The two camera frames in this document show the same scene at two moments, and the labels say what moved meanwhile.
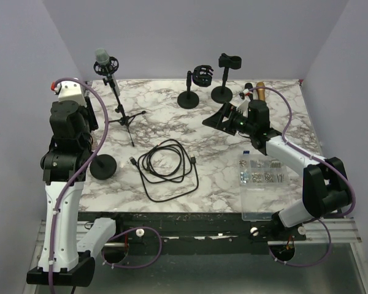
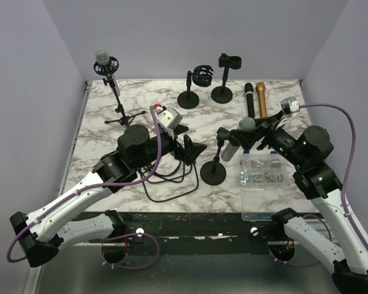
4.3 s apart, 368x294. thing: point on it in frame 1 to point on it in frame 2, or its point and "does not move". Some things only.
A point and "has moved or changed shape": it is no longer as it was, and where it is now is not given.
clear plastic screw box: x=265 y=187 does not move
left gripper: x=88 y=111 to x=192 y=149
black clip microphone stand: x=222 y=94 does not move
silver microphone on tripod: x=103 y=57 does not move
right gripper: x=216 y=120 to x=247 y=136
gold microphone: x=261 y=92 does not move
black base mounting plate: x=194 y=233 does not move
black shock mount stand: x=201 y=76 does not move
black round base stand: x=103 y=166 has moved or changed shape
